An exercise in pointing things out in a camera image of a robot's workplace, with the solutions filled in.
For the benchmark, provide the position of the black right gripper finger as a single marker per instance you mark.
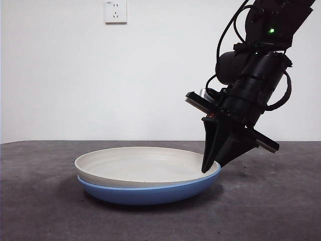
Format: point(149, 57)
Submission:
point(210, 145)
point(233, 145)

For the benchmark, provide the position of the white plate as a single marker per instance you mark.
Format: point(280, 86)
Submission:
point(140, 165)

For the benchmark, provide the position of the blue plate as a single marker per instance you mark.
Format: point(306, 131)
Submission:
point(150, 195)

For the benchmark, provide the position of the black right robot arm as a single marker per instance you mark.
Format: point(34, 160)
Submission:
point(260, 70)

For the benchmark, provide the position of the pale grey camera box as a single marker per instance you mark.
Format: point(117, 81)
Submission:
point(206, 93)

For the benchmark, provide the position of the white wall socket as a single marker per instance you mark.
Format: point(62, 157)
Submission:
point(116, 12)

